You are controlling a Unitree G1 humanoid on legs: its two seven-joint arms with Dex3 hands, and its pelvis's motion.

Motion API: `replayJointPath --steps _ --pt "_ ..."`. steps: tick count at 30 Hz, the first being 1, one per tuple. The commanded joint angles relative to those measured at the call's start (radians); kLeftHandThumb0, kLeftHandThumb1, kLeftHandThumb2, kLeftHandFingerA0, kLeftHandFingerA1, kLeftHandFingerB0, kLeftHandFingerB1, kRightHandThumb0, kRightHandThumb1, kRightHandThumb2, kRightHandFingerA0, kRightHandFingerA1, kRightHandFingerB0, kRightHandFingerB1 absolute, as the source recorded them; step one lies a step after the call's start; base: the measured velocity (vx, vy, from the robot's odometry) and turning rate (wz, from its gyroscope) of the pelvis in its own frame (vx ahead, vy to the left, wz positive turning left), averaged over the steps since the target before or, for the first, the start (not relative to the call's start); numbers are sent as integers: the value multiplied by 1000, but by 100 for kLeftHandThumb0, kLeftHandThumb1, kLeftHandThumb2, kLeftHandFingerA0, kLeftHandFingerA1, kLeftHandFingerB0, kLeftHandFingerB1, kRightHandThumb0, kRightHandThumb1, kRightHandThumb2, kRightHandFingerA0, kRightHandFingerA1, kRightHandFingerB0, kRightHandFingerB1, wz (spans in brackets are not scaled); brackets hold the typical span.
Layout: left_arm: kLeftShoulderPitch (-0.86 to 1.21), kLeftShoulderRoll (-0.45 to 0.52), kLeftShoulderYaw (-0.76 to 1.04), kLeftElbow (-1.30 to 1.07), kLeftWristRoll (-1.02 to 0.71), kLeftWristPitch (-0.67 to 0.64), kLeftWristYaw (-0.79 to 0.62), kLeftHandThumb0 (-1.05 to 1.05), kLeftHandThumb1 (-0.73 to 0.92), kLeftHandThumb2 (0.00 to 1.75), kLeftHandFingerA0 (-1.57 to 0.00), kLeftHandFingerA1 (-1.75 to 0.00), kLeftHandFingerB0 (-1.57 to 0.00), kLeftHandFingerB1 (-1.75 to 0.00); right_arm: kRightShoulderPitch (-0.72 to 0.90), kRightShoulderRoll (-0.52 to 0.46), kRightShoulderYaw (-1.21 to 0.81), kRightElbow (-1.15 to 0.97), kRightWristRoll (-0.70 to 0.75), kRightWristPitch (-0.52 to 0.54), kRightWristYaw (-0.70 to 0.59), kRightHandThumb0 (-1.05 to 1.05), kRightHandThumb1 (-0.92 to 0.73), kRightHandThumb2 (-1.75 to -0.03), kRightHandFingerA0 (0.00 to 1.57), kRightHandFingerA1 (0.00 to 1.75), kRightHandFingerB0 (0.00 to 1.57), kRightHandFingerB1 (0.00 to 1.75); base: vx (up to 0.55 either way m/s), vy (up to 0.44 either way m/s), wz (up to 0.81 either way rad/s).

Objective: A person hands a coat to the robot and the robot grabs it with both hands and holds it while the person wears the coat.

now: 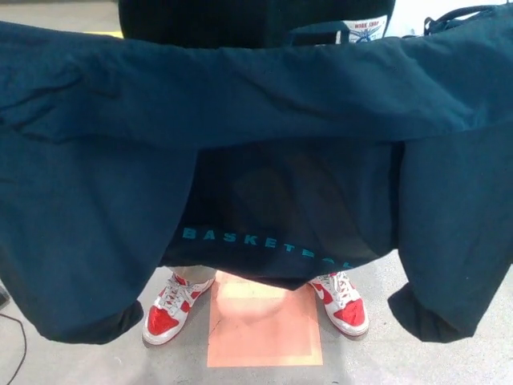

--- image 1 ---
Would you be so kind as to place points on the person's left red white sneaker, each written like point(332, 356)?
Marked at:
point(344, 305)

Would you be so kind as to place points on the dark teal coat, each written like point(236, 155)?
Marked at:
point(256, 100)

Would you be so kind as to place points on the person's red white sneaker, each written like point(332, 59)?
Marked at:
point(172, 309)
point(344, 305)

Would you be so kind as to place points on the orange square floor marker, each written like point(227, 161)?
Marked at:
point(264, 329)

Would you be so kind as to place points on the khaki trousers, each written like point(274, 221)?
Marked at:
point(192, 272)

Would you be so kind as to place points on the person's right red white sneaker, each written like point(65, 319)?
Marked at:
point(172, 309)

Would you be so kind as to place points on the yellow rectangular floor marker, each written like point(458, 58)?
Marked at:
point(102, 33)

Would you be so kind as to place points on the black ribbed shirt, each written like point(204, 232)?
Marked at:
point(200, 20)

